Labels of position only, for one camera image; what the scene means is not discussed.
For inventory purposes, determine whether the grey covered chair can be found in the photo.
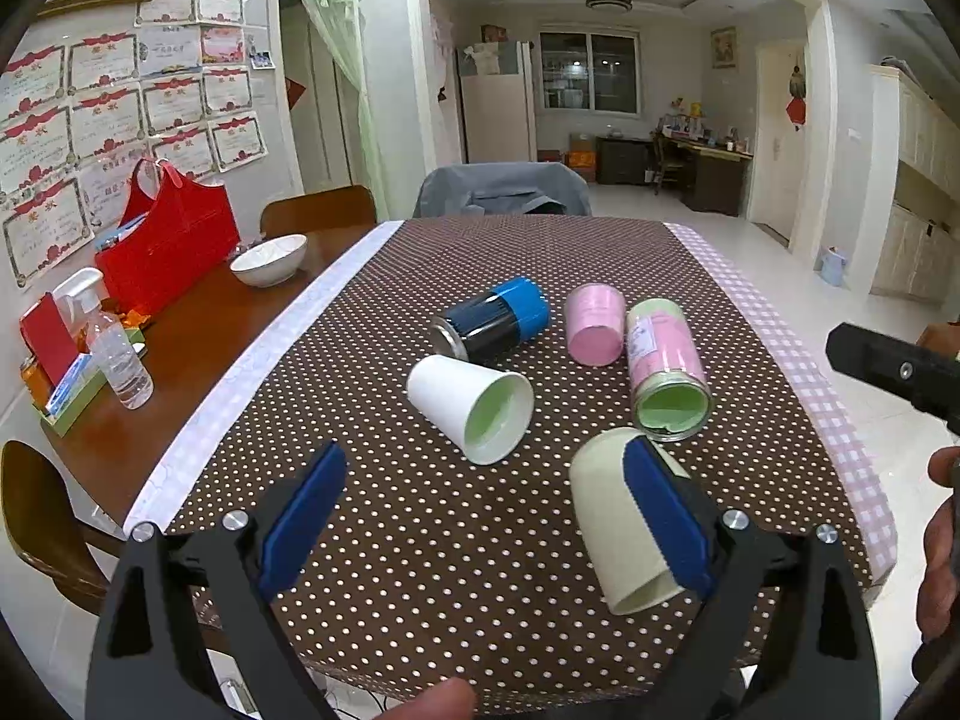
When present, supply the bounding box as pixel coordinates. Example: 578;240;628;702
413;161;592;218

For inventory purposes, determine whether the white refrigerator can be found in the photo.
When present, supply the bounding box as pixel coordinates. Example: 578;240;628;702
457;41;537;163

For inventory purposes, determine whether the person's left hand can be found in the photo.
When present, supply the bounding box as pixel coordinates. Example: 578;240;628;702
376;678;477;720

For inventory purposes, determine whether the pink green labelled can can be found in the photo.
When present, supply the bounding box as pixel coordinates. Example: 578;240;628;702
626;299;713;442

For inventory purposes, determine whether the clear spray bottle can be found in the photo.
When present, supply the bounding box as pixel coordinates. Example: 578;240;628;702
52;266;155;410

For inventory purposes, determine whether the window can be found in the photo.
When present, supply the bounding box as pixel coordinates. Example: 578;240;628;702
539;31;641;115

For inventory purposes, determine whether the small framed wall picture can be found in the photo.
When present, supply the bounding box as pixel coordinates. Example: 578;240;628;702
709;26;739;70

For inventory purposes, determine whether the red felt bag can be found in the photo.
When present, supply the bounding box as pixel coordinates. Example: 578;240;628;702
94;158;239;317

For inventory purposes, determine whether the dark wooden desk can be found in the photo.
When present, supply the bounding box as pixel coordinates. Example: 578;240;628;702
652;133;754;216

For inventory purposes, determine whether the orange cardboard box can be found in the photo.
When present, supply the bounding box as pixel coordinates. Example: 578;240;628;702
566;151;596;172

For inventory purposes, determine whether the brown polka dot tablecloth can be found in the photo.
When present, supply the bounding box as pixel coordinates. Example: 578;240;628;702
127;216;896;713

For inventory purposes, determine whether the cream paper cup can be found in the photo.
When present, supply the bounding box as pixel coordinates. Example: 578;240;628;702
569;427;682;616

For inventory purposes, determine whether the black blue cylindrical can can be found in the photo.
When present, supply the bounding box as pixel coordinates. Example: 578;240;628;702
430;277;550;364

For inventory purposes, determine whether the cream wall cabinet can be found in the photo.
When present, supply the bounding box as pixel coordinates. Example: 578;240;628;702
869;65;958;304

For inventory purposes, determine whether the person's right hand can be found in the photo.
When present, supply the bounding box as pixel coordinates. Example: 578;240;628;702
916;445;960;644

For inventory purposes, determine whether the near brown wooden chair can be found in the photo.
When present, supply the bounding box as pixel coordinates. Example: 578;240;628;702
2;440;125;616

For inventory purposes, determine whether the brown wooden chair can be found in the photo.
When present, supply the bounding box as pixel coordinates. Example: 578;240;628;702
2;440;125;616
260;185;377;239

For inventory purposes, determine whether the white ceramic bowl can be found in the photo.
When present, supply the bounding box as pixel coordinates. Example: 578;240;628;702
229;234;308;288

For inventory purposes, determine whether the white paper cup green inside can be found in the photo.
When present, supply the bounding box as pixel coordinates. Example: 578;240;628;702
407;355;535;466

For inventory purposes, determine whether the green lace door curtain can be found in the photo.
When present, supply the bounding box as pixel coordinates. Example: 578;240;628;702
301;0;391;221

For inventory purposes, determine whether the pink paper cup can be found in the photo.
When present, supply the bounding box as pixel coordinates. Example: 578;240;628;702
565;283;626;367

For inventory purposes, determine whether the red envelope box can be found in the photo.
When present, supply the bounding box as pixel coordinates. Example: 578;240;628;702
20;293;78;385

